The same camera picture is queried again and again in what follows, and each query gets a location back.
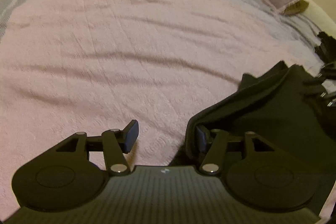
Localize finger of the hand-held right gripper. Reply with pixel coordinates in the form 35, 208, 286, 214
314, 31, 336, 62
319, 63, 336, 110

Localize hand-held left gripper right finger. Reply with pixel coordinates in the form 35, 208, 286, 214
196, 126, 276, 176

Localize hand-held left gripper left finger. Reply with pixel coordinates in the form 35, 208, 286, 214
56, 119, 139, 176

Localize black sweater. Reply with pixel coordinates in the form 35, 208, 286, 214
184, 61, 336, 216

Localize cream upholstered headboard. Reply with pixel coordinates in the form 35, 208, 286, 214
302, 0, 336, 36

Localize pink and grey bedspread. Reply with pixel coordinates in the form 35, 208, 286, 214
0, 0, 336, 224

